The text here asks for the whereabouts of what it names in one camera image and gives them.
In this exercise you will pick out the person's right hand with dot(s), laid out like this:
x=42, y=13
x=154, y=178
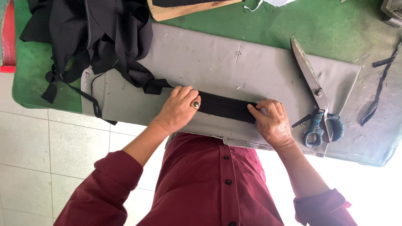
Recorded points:
x=273, y=125

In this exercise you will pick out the person's left hand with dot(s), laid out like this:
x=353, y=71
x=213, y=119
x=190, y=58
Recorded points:
x=177, y=110

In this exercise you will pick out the person's left fingers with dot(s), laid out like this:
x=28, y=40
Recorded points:
x=186, y=91

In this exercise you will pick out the black fabric strip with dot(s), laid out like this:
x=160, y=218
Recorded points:
x=226, y=108

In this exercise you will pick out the grey fabric sheet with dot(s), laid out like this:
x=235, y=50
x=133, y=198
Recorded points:
x=219, y=62

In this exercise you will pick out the wooden board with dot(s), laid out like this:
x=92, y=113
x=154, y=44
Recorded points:
x=176, y=12

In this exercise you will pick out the person's maroon shirt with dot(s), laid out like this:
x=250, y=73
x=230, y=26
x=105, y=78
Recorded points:
x=201, y=182

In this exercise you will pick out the pile of black fabric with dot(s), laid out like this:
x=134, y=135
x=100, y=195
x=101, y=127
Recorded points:
x=103, y=31

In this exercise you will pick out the white fabric scrap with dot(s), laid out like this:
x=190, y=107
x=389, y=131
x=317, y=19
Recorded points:
x=276, y=2

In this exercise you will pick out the green table cover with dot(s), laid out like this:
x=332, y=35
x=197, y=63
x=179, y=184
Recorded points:
x=329, y=25

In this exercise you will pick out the long thin black fabric scrap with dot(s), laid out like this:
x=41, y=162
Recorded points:
x=378, y=91

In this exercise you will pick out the short black fabric scrap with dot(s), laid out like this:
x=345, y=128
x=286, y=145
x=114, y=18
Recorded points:
x=383, y=62

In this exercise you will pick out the grey metal object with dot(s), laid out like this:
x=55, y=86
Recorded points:
x=392, y=11

